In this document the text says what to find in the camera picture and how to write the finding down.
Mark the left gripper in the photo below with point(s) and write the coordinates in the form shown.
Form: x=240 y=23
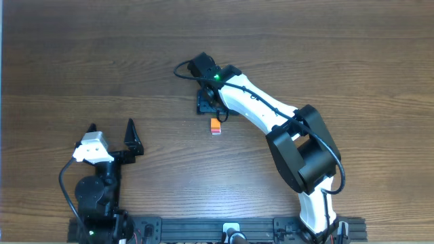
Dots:
x=123 y=157

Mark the orange cube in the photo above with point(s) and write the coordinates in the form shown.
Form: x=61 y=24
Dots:
x=215 y=123

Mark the mounting rail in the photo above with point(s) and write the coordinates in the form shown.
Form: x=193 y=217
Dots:
x=196 y=230

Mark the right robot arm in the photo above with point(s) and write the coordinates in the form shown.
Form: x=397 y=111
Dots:
x=257 y=108

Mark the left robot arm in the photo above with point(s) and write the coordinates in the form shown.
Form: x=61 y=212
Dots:
x=89 y=193

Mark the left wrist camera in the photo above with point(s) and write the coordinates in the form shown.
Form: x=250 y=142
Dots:
x=92 y=149

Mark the pink cube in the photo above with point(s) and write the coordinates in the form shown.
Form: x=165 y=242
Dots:
x=216 y=131

